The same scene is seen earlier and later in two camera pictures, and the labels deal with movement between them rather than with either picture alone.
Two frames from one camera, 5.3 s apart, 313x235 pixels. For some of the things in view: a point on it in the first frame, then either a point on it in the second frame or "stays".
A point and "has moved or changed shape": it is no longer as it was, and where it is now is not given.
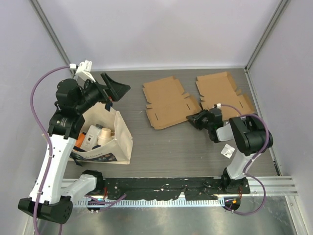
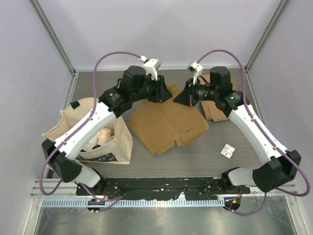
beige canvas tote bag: x=120 y=151 stays
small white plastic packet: x=227 y=151 stays
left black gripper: x=118 y=90 -> x=161 y=92
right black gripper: x=195 y=118 -> x=187 y=97
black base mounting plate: x=166 y=188 stays
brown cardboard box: x=169 y=104 has moved or changed shape
